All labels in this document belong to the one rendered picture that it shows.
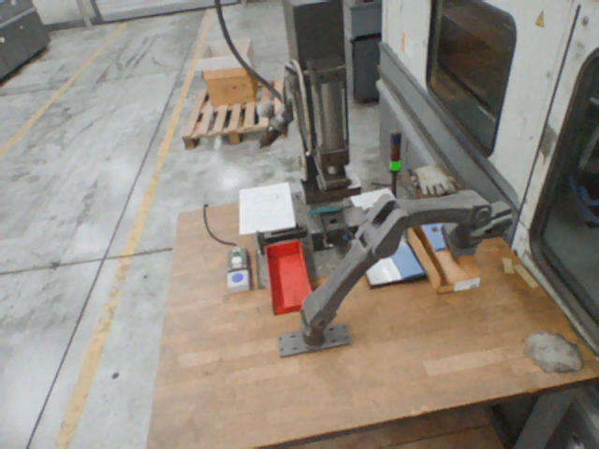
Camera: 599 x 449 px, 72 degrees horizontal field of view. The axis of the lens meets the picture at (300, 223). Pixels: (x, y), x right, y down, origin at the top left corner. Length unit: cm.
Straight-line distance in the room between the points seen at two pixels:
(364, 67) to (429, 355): 357
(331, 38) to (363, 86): 331
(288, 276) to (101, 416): 138
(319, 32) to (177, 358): 96
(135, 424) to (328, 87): 180
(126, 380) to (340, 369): 154
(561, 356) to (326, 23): 102
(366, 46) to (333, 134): 321
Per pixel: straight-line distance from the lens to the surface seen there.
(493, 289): 135
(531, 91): 148
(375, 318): 123
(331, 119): 117
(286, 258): 141
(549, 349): 124
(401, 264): 134
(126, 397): 241
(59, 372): 270
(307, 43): 118
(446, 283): 133
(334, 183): 125
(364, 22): 430
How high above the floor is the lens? 188
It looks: 39 degrees down
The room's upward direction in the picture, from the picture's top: 9 degrees counter-clockwise
